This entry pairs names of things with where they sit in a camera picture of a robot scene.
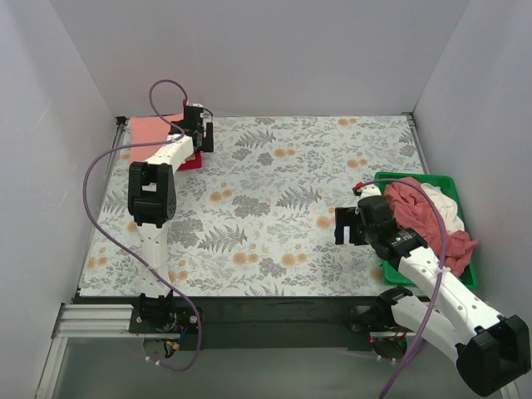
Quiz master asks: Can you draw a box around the salmon pink t shirt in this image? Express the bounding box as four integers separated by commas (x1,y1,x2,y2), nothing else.
128,116,170,162

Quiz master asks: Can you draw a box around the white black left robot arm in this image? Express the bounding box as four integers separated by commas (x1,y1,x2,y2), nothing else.
128,121,214,298

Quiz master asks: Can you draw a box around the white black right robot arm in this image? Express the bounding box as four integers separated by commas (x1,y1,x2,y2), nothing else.
334,203,531,397

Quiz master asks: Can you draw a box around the folded red t shirt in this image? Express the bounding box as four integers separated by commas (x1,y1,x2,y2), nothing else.
178,152,203,171

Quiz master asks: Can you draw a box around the green plastic tray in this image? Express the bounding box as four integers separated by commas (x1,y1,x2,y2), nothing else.
374,171,478,290

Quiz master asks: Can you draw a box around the white t shirt in tray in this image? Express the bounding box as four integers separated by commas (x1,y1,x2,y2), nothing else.
421,183,465,234

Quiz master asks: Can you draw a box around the floral patterned table mat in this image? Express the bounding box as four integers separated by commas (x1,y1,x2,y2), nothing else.
77,115,430,298

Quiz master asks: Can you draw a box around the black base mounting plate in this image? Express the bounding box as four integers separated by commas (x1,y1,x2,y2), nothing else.
128,295,426,352

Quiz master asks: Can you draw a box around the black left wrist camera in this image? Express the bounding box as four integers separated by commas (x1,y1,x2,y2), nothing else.
183,104,210,125

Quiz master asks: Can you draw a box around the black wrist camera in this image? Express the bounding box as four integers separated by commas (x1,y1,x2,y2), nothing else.
183,104,210,125
357,195,393,227

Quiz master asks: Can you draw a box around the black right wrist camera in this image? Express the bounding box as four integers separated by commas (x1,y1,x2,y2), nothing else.
357,195,393,227

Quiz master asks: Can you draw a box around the aluminium frame rail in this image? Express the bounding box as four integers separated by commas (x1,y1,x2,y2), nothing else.
37,298,399,398

